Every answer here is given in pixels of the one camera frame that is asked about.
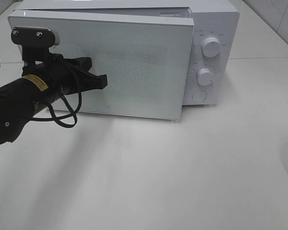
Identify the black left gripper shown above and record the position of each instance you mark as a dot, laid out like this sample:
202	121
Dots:
51	78

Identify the round white door button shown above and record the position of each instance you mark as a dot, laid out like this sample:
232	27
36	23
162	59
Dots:
199	96

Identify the white microwave knob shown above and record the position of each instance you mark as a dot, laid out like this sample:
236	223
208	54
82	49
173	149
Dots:
205	76
210	46

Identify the white microwave door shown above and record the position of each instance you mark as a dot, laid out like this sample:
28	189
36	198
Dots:
145	58

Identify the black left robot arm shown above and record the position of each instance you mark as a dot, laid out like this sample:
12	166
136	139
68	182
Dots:
17	108

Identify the white microwave oven body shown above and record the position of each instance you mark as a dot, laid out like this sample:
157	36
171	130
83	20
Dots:
209	17

